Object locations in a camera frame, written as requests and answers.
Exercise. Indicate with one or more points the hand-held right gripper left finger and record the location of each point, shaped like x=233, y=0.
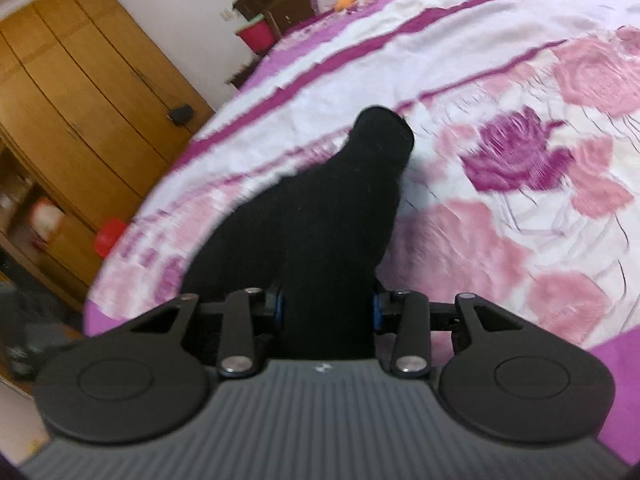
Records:
x=278, y=310

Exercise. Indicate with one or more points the black plug adapter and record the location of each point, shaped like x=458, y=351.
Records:
x=181, y=114

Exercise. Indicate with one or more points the red bucket with green rim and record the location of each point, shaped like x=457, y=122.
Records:
x=256, y=35

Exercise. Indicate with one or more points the light wooden wardrobe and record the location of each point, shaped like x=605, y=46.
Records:
x=75, y=85

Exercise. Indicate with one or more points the black garment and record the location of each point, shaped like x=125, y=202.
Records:
x=325, y=220

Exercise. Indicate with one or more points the dark wooden nightstand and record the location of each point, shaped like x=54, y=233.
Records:
x=241, y=72

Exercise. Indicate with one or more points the purple white floral bedspread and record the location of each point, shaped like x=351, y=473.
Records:
x=500, y=85

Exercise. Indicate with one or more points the white wall socket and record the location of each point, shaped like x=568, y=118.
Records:
x=228, y=13

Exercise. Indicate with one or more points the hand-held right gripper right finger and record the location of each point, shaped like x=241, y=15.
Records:
x=376, y=312

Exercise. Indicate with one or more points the white orange package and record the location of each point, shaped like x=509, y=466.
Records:
x=47, y=221

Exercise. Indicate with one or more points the red box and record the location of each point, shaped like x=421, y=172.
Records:
x=109, y=240

